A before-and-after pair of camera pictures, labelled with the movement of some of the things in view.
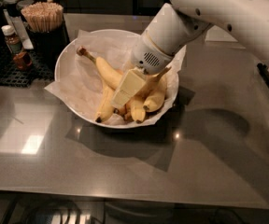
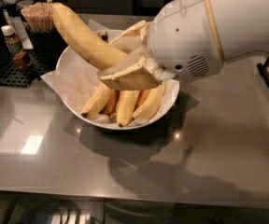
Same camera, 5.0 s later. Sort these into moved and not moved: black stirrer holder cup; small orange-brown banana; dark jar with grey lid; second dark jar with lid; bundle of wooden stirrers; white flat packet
Moved: small orange-brown banana
Not moved: second dark jar with lid; white flat packet; dark jar with grey lid; bundle of wooden stirrers; black stirrer holder cup
